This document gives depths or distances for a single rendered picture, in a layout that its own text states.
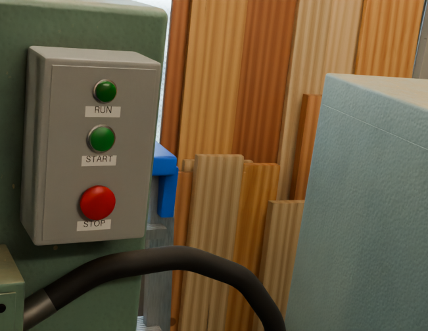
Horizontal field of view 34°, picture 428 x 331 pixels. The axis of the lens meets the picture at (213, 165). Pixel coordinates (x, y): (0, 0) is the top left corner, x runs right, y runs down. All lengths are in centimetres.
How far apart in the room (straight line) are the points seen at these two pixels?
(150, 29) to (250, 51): 152
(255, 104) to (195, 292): 61
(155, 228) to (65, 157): 99
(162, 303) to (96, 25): 110
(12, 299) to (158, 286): 105
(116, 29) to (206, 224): 145
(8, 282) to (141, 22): 25
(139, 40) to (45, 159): 15
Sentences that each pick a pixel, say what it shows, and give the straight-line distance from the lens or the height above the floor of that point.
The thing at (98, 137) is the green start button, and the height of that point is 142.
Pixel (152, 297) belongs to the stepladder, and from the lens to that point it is 163.
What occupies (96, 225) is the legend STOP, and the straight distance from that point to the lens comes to 60.
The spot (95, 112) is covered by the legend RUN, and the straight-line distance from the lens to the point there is 57.
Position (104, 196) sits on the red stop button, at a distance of 59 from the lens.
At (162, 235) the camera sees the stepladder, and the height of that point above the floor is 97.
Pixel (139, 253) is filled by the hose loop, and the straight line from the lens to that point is 66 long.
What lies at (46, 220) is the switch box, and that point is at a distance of 59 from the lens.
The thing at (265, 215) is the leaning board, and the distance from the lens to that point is 214.
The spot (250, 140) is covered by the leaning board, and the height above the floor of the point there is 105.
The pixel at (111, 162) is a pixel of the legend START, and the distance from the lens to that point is 59.
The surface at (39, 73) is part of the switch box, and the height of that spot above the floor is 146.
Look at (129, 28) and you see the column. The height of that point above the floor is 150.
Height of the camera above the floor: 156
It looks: 16 degrees down
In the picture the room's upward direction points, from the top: 7 degrees clockwise
